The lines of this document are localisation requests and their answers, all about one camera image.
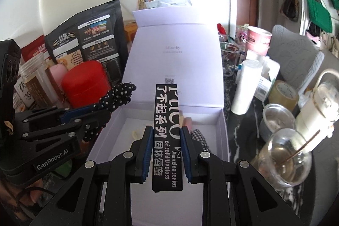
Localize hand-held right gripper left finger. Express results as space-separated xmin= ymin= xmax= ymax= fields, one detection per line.
xmin=28 ymin=125 xmax=154 ymax=226

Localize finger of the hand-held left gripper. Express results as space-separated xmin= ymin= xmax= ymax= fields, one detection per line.
xmin=21 ymin=115 xmax=111 ymax=147
xmin=14 ymin=105 xmax=111 ymax=132

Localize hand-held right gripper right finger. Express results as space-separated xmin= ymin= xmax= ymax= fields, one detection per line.
xmin=179 ymin=127 xmax=309 ymax=226

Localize black white checked scrunchie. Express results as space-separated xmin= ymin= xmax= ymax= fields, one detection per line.
xmin=189 ymin=129 xmax=210 ymax=152

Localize pink lipstick tube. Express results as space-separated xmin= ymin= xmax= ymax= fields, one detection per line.
xmin=179 ymin=115 xmax=193 ymax=131

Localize long black lip gloss box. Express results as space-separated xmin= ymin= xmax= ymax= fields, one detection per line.
xmin=151 ymin=83 xmax=184 ymax=193

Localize black polka dot scrunchie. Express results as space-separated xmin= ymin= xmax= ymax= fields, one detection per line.
xmin=82 ymin=82 xmax=137 ymax=143

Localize white gift box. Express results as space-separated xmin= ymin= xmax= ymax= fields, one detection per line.
xmin=85 ymin=6 xmax=229 ymax=226

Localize white label jar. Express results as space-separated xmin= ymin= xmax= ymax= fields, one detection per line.
xmin=13 ymin=78 xmax=35 ymax=110

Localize clear jar with brown label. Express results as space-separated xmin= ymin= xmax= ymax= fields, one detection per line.
xmin=20 ymin=53 xmax=63 ymax=110

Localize red canister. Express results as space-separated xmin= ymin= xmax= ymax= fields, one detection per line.
xmin=62 ymin=60 xmax=112 ymax=108

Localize green and black jar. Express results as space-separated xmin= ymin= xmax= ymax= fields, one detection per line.
xmin=51 ymin=160 xmax=77 ymax=180

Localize pink bottle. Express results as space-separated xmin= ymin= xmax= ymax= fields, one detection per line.
xmin=49 ymin=64 xmax=69 ymax=99

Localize red food pouch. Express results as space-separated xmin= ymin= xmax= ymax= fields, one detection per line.
xmin=21 ymin=35 xmax=49 ymax=62

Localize black food pouch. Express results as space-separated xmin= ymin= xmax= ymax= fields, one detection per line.
xmin=44 ymin=0 xmax=126 ymax=86

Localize glass cup with liquid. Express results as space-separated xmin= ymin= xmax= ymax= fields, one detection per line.
xmin=258 ymin=128 xmax=313 ymax=189

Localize clear glass mug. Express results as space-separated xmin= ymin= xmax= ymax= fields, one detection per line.
xmin=220 ymin=42 xmax=241 ymax=75

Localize brown tape roll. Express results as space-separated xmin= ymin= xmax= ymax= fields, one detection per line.
xmin=268 ymin=80 xmax=300 ymax=110

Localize thin wooden stick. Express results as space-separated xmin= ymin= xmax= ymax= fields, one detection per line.
xmin=282 ymin=132 xmax=320 ymax=163

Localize white carton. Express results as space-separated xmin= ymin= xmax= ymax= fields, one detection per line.
xmin=254 ymin=55 xmax=281 ymax=102

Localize pink paper cup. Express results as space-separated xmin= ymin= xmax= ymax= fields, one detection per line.
xmin=245 ymin=26 xmax=273 ymax=57

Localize grey chair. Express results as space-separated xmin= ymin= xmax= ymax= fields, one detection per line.
xmin=265 ymin=24 xmax=325 ymax=91

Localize brown hanging bag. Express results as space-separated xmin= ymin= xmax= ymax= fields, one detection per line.
xmin=279 ymin=0 xmax=301 ymax=22

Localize white bottle with handle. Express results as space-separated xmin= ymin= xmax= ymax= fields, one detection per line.
xmin=295 ymin=70 xmax=339 ymax=140

